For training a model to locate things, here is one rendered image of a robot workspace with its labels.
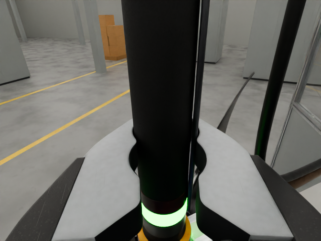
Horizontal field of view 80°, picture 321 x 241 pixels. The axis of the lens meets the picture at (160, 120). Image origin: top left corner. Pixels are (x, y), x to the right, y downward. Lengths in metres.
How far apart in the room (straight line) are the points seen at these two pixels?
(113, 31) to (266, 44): 5.25
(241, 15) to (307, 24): 6.94
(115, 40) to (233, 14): 6.76
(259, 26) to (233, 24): 6.80
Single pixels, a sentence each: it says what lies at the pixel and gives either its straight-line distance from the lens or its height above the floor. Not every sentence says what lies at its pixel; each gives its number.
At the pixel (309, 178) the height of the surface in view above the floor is 1.35.
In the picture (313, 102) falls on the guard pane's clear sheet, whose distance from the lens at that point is 1.45.
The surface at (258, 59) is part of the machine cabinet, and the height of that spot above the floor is 0.54.
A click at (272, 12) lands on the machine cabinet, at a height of 1.56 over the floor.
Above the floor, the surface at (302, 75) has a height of 1.18.
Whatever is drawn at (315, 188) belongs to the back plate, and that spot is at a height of 1.19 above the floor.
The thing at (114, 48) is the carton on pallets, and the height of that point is 0.45.
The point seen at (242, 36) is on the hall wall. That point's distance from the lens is 12.26.
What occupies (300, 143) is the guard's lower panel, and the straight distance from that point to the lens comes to 1.51.
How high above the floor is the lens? 1.53
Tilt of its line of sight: 28 degrees down
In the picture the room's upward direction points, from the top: 1 degrees counter-clockwise
